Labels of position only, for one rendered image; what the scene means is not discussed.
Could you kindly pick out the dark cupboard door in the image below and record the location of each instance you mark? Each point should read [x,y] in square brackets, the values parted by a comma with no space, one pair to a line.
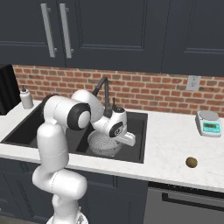
[195,38]
[116,35]
[110,201]
[26,32]
[17,189]

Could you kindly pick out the teal kitchen scale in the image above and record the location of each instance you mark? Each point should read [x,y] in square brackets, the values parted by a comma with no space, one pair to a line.
[208,124]

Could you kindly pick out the brown kiwi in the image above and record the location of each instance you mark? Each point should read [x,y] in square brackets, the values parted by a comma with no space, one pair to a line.
[191,162]

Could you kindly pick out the dark upper cupboard door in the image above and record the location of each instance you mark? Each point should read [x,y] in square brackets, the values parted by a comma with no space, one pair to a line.
[26,32]
[116,35]
[195,38]

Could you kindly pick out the black sink basin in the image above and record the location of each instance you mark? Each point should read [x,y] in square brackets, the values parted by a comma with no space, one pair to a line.
[134,137]

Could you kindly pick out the black sink faucet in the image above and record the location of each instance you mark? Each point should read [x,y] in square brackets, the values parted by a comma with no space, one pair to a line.
[105,90]

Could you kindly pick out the white soap dispenser bottle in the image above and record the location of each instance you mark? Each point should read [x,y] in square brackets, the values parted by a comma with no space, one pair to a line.
[26,99]

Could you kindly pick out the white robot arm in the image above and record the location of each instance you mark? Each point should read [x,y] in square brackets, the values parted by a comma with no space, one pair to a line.
[55,140]

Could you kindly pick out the dark lower cupboard door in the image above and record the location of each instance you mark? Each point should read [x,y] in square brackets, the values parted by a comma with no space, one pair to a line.
[110,201]
[17,189]

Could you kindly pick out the grey wall outlet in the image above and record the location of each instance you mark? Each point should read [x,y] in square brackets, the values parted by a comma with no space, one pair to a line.
[193,82]

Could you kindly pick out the grey dishwasher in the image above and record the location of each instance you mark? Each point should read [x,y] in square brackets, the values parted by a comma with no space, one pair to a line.
[183,207]

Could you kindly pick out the black appliance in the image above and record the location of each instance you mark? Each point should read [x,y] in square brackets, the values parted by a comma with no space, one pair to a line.
[7,90]

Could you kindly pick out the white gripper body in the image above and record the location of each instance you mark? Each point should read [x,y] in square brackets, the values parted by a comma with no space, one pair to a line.
[128,138]

